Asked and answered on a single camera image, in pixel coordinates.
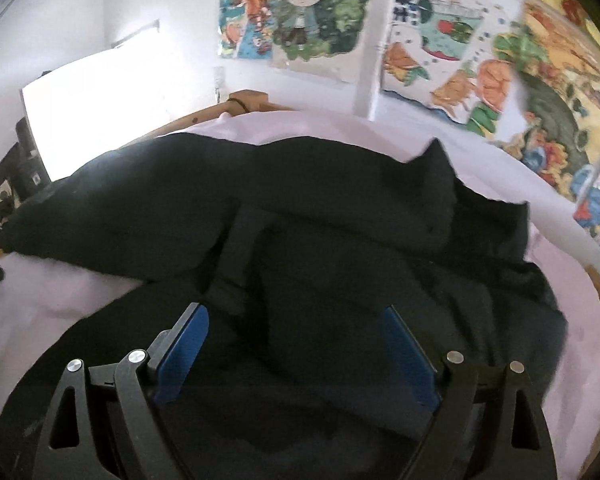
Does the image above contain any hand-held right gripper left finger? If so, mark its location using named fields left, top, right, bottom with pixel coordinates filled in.
left=32, top=302, right=211, bottom=480

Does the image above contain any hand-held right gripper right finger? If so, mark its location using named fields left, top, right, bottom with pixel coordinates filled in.
left=382, top=305, right=556, bottom=480

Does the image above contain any black garment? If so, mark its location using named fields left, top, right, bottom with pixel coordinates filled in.
left=2, top=135, right=570, bottom=480

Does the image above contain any pink bed sheet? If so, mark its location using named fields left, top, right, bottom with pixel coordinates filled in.
left=0, top=110, right=600, bottom=480

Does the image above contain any black device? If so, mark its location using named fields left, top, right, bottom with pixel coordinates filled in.
left=11, top=117, right=52, bottom=202

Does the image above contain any bright window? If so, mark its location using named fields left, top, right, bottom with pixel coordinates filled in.
left=21, top=22, right=183, bottom=182

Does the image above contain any wooden bed frame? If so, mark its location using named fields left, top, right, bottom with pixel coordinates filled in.
left=0, top=90, right=287, bottom=273

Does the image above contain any white fruit cartoon wall poster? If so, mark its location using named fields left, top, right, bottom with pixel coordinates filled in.
left=380, top=0, right=527, bottom=140

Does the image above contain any dark colourful cartoon wall poster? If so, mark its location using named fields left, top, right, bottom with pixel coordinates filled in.
left=497, top=0, right=600, bottom=196

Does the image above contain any blond cartoon figure wall poster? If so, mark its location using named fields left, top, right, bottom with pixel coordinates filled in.
left=218, top=0, right=377, bottom=85

